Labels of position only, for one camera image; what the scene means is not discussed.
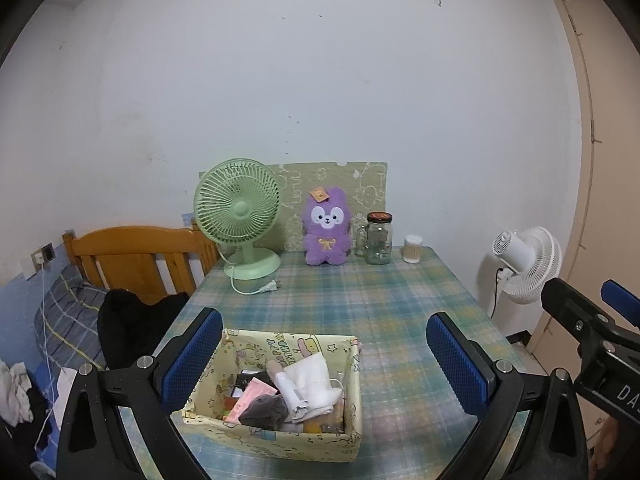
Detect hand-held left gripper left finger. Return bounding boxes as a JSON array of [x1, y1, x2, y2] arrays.
[[56, 306, 224, 480]]

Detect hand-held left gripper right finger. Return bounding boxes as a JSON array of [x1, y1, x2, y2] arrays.
[[426, 311, 591, 480]]

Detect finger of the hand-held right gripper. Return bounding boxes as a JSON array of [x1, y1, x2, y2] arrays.
[[601, 280, 640, 313], [541, 277, 640, 361]]

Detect black plastic bag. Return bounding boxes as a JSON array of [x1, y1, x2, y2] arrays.
[[235, 370, 268, 391]]

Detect pink towel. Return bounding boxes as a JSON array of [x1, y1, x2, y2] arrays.
[[222, 377, 278, 423]]

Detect grey socks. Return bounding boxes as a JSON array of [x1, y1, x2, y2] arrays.
[[239, 394, 290, 431]]

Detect white cloth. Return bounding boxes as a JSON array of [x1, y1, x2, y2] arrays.
[[0, 360, 35, 426], [266, 360, 311, 421]]

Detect white towel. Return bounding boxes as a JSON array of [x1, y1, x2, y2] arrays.
[[292, 351, 343, 418]]

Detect yellow cartoon fabric box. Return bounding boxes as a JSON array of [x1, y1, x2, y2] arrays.
[[170, 328, 363, 465]]

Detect person's right hand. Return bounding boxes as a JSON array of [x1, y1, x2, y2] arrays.
[[590, 417, 626, 478]]

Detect white standing fan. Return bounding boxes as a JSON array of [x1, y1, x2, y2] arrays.
[[491, 226, 562, 306]]

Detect black clothing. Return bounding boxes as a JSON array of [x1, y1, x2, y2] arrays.
[[97, 288, 190, 371]]

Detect plaid tablecloth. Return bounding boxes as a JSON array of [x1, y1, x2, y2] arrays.
[[120, 246, 531, 480]]

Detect cotton swab container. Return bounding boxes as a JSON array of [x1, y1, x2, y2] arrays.
[[403, 233, 425, 264]]

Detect blue plaid bedding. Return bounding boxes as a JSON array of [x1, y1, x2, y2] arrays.
[[32, 264, 108, 371]]

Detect beige door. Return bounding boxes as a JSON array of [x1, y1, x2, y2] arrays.
[[527, 0, 640, 441]]

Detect glass jar mug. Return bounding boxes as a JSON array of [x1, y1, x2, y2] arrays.
[[355, 211, 393, 266]]

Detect green desk fan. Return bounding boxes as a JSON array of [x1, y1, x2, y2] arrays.
[[193, 158, 282, 281]]

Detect purple plush toy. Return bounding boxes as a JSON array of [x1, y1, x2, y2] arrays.
[[301, 186, 353, 267]]

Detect white crumpled cloth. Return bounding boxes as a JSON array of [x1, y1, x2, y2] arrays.
[[0, 360, 35, 426]]

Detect green patterned board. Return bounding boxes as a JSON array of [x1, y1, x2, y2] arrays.
[[198, 161, 388, 253]]

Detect green fan power cord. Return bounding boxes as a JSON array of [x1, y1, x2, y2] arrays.
[[230, 265, 279, 296]]

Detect white charger cable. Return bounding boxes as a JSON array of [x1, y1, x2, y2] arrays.
[[35, 265, 56, 441]]

